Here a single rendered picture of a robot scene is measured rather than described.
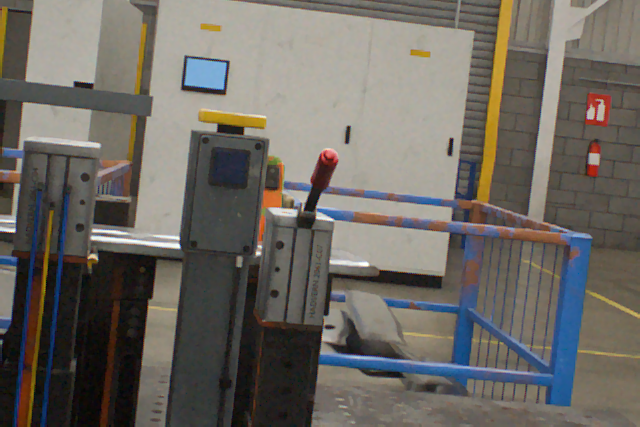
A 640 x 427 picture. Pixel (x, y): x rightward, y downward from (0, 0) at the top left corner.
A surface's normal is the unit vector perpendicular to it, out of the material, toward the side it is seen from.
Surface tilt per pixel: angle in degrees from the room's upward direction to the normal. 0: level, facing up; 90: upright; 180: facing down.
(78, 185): 90
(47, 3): 90
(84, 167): 90
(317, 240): 90
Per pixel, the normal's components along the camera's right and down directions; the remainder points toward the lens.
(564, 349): 0.10, 0.07
